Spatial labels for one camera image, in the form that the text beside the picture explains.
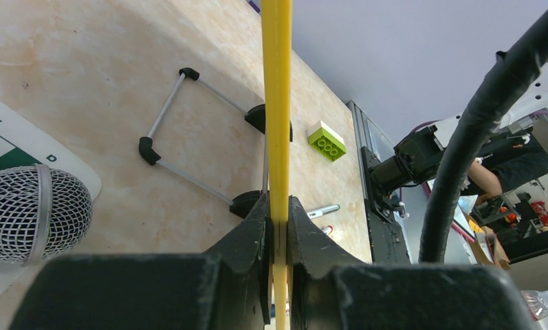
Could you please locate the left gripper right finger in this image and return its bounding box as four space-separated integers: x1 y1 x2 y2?
287 196 366 329

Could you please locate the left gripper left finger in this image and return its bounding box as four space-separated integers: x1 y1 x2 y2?
204 193 272 329

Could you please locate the yellow framed whiteboard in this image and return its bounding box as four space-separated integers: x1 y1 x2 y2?
261 1 292 329

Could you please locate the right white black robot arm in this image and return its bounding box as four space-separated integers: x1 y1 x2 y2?
368 66 548 193

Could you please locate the red whiteboard marker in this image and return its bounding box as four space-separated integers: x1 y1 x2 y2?
321 225 333 236

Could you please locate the blue whiteboard marker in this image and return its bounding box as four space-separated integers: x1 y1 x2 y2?
307 204 340 219

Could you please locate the green white toy brick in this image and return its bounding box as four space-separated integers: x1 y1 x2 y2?
307 121 347 162

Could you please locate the person in background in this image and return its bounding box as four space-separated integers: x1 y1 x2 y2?
461 136 548 197

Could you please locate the purple block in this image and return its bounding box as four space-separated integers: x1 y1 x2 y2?
247 0 261 13

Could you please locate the green white chessboard mat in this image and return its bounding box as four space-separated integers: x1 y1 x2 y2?
0 101 102 295

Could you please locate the whiteboard wire stand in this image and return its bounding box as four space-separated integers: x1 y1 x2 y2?
138 67 270 219

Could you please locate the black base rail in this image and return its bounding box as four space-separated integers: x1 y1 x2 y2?
360 146 410 264

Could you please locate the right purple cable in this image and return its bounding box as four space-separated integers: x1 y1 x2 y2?
408 119 441 135

